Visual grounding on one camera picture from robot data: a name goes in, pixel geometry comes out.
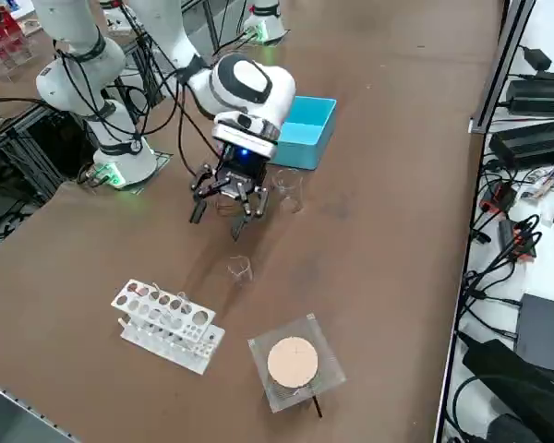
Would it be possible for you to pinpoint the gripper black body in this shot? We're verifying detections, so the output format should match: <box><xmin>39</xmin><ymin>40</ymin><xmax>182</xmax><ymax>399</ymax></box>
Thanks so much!
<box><xmin>214</xmin><ymin>142</ymin><xmax>271</xmax><ymax>189</ymax></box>

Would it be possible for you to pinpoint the large glass beaker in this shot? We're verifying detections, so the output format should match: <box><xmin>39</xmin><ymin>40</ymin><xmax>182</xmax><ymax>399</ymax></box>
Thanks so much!
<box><xmin>270</xmin><ymin>168</ymin><xmax>306</xmax><ymax>216</ymax></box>

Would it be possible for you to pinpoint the blue plastic bin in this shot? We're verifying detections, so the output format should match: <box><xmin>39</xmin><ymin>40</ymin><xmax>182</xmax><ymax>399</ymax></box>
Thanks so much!
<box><xmin>271</xmin><ymin>95</ymin><xmax>338</xmax><ymax>171</ymax></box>

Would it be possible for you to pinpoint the small glass beaker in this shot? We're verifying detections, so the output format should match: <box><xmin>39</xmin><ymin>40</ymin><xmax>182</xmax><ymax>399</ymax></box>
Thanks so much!
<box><xmin>225</xmin><ymin>255</ymin><xmax>256</xmax><ymax>287</ymax></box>

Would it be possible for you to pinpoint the white test tube rack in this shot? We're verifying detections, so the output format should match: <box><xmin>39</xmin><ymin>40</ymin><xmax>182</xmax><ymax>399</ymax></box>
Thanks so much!
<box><xmin>110</xmin><ymin>278</ymin><xmax>226</xmax><ymax>374</ymax></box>

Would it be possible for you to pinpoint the orange and black device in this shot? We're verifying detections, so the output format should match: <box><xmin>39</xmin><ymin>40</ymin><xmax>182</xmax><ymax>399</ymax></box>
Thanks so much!
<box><xmin>497</xmin><ymin>219</ymin><xmax>540</xmax><ymax>263</ymax></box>
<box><xmin>480</xmin><ymin>180</ymin><xmax>519</xmax><ymax>215</ymax></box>

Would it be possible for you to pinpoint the red acrylic rack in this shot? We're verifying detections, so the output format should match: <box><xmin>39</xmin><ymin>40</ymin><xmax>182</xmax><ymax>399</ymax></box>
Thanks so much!
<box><xmin>0</xmin><ymin>4</ymin><xmax>41</xmax><ymax>83</ymax></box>

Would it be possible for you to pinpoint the large black power brick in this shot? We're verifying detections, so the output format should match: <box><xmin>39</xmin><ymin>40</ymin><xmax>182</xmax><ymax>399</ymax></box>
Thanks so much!
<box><xmin>506</xmin><ymin>78</ymin><xmax>554</xmax><ymax>116</ymax></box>
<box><xmin>488</xmin><ymin>118</ymin><xmax>554</xmax><ymax>168</ymax></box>

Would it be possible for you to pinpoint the small black power adapter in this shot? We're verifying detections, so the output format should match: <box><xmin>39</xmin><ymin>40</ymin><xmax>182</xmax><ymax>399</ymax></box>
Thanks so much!
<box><xmin>522</xmin><ymin>44</ymin><xmax>554</xmax><ymax>72</ymax></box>

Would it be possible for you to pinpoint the dark grey flat box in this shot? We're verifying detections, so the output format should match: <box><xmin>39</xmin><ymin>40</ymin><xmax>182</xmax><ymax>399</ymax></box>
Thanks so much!
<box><xmin>515</xmin><ymin>293</ymin><xmax>554</xmax><ymax>374</ymax></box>

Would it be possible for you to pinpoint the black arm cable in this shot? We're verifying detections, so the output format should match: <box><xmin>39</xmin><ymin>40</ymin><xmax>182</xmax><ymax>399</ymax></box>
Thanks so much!
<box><xmin>168</xmin><ymin>64</ymin><xmax>227</xmax><ymax>179</ymax></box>

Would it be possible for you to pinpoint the wire gauze with ceramic centre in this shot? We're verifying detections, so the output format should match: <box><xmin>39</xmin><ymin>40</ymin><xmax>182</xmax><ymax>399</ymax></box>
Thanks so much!
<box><xmin>247</xmin><ymin>312</ymin><xmax>347</xmax><ymax>413</ymax></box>

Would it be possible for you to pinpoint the black metal frame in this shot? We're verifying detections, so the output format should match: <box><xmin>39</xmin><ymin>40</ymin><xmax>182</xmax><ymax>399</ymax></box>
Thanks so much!
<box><xmin>0</xmin><ymin>99</ymin><xmax>98</xmax><ymax>207</ymax></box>

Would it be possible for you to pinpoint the aluminium frame post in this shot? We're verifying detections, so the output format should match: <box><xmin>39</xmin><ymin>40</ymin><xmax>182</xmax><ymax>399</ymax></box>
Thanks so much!
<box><xmin>469</xmin><ymin>0</ymin><xmax>536</xmax><ymax>135</ymax></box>

